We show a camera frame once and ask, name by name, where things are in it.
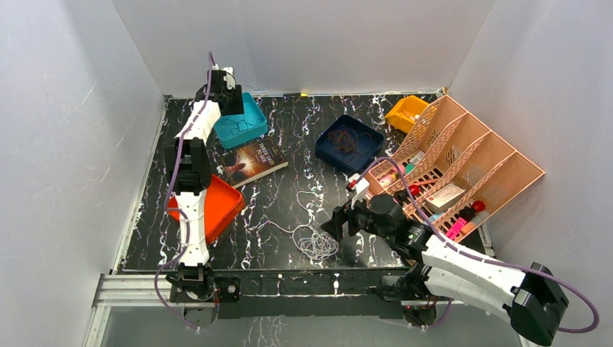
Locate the dark blue plastic bin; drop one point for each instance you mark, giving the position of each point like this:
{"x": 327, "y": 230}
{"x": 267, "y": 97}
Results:
{"x": 349, "y": 145}

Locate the pink desk organizer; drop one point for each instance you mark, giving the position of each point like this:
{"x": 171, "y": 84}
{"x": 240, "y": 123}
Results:
{"x": 454, "y": 159}

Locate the red black small tool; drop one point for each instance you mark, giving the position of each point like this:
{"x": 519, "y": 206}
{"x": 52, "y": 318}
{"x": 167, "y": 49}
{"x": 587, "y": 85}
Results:
{"x": 470, "y": 212}

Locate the teal plastic bin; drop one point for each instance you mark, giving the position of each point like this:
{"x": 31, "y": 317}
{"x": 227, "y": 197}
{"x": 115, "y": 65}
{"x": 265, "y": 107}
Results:
{"x": 234, "y": 131}

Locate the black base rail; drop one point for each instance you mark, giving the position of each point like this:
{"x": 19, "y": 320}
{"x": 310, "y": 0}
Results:
{"x": 388, "y": 293}

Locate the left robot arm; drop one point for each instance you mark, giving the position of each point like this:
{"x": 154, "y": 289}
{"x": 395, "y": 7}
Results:
{"x": 190, "y": 173}

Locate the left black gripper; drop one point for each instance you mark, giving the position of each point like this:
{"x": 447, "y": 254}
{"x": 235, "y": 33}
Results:
{"x": 233, "y": 103}

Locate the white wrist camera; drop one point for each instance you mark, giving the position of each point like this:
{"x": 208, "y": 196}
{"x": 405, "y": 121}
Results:
{"x": 229, "y": 78}
{"x": 357, "y": 189}

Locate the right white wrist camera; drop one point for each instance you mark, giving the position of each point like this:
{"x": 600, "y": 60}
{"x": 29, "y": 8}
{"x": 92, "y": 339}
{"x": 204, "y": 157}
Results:
{"x": 357, "y": 189}

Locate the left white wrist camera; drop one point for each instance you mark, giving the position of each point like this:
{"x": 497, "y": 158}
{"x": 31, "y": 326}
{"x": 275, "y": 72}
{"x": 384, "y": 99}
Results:
{"x": 229, "y": 78}

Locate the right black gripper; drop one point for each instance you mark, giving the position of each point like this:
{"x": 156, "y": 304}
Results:
{"x": 340, "y": 216}

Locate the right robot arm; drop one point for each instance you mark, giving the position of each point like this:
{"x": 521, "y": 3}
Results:
{"x": 531, "y": 302}

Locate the orange plastic bin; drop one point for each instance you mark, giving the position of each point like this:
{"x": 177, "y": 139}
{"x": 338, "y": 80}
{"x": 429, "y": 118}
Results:
{"x": 204, "y": 217}

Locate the paperback book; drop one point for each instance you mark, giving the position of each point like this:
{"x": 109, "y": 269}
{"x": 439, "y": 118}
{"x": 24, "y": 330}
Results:
{"x": 253, "y": 161}

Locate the yellow plastic bin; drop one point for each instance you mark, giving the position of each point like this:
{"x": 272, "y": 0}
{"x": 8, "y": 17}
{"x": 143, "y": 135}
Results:
{"x": 405, "y": 113}

